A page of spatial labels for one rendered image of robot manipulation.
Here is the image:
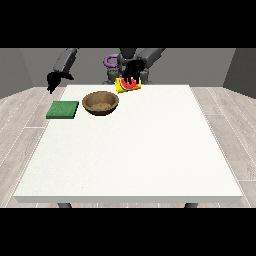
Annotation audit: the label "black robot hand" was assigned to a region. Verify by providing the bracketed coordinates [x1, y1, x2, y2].
[46, 70, 75, 95]
[122, 59, 146, 85]

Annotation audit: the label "yellow cup with melon print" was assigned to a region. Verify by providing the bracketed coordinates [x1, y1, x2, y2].
[114, 76, 143, 94]

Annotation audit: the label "green square pad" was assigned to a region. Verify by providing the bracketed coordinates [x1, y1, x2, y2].
[45, 100, 80, 120]

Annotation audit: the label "brown wooden bowl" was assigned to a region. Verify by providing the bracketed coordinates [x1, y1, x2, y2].
[81, 90, 120, 117]

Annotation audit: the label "grey robot trunk purple rings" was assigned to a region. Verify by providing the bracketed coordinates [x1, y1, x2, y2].
[101, 48, 155, 86]

